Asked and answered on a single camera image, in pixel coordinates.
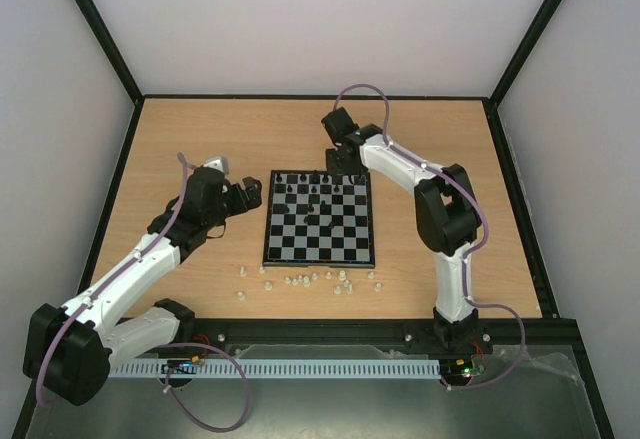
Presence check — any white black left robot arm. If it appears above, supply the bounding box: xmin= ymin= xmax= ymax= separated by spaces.
xmin=23 ymin=164 xmax=262 ymax=405

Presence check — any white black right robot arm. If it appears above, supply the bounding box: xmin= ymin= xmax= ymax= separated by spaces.
xmin=321 ymin=107 xmax=483 ymax=351

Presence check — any black and silver chessboard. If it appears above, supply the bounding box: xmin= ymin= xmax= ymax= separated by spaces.
xmin=262 ymin=170 xmax=375 ymax=268

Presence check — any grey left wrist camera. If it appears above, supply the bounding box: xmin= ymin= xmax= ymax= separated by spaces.
xmin=203 ymin=156 xmax=229 ymax=176

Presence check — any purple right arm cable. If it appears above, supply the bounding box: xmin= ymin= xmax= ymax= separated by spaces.
xmin=333 ymin=83 xmax=527 ymax=391

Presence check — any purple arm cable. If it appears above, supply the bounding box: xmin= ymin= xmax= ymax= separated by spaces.
xmin=333 ymin=83 xmax=527 ymax=391
xmin=35 ymin=152 xmax=251 ymax=433

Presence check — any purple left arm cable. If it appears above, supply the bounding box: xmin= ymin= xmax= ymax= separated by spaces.
xmin=35 ymin=152 xmax=251 ymax=433

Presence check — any black aluminium frame rail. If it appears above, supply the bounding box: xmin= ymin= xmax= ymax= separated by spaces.
xmin=195 ymin=318 xmax=582 ymax=351

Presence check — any light blue slotted cable duct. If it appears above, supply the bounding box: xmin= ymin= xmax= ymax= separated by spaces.
xmin=110 ymin=358 xmax=441 ymax=380

